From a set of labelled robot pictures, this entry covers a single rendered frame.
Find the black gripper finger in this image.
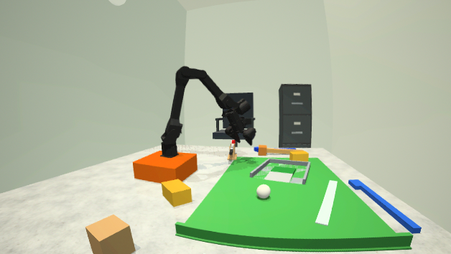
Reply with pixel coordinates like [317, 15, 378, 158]
[244, 137, 253, 146]
[229, 133, 241, 143]

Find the white golf ball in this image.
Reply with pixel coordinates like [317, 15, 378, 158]
[256, 184, 271, 198]

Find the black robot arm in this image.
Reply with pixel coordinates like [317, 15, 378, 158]
[161, 66, 252, 158]

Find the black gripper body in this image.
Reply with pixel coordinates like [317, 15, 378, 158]
[225, 118, 256, 139]

